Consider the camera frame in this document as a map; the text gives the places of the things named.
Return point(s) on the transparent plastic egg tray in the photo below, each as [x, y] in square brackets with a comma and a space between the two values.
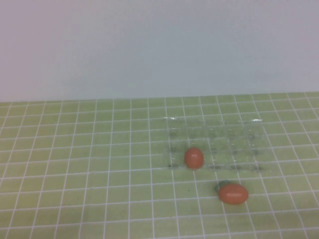
[224, 139]

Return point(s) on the brown egg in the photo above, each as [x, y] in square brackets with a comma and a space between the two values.
[233, 194]
[194, 158]

